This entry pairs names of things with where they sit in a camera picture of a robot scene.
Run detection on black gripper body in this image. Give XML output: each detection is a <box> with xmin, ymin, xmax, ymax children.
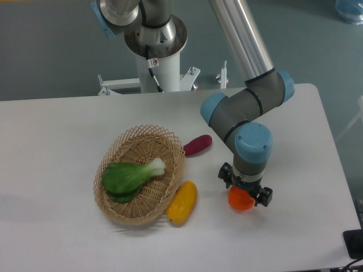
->
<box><xmin>230</xmin><ymin>166</ymin><xmax>264</xmax><ymax>196</ymax></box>

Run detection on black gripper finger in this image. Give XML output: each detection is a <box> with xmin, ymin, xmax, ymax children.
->
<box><xmin>253</xmin><ymin>186</ymin><xmax>273</xmax><ymax>207</ymax></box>
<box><xmin>218</xmin><ymin>162</ymin><xmax>233</xmax><ymax>189</ymax></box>

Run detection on orange fruit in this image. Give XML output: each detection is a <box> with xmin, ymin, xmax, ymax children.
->
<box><xmin>228</xmin><ymin>186</ymin><xmax>255</xmax><ymax>211</ymax></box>

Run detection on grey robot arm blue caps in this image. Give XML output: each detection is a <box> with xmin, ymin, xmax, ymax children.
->
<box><xmin>91</xmin><ymin>1</ymin><xmax>295</xmax><ymax>206</ymax></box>

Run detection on purple sweet potato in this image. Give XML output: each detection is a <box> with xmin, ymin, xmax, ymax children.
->
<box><xmin>183</xmin><ymin>134</ymin><xmax>213</xmax><ymax>157</ymax></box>

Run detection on yellow corn cob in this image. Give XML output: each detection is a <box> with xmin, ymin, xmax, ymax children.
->
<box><xmin>166</xmin><ymin>181</ymin><xmax>198</xmax><ymax>224</ymax></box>

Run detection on woven bamboo basket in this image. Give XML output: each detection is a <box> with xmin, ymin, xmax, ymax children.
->
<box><xmin>93</xmin><ymin>125</ymin><xmax>185</xmax><ymax>225</ymax></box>

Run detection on black device at edge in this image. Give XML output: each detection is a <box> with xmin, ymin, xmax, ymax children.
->
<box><xmin>343</xmin><ymin>229</ymin><xmax>362</xmax><ymax>259</ymax></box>

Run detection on green bok choy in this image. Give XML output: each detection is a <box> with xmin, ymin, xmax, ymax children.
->
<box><xmin>102</xmin><ymin>158</ymin><xmax>166</xmax><ymax>203</ymax></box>

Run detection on blue plastic bag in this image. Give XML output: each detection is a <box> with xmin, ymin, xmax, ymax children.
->
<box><xmin>335</xmin><ymin>0</ymin><xmax>362</xmax><ymax>25</ymax></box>

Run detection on black cable bottom right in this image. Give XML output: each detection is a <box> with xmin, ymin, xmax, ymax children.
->
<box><xmin>337</xmin><ymin>258</ymin><xmax>363</xmax><ymax>272</ymax></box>

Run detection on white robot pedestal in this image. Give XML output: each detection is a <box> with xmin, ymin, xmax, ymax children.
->
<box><xmin>97</xmin><ymin>15</ymin><xmax>230</xmax><ymax>96</ymax></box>

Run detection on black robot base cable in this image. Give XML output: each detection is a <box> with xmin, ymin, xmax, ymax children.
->
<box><xmin>145</xmin><ymin>45</ymin><xmax>164</xmax><ymax>93</ymax></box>

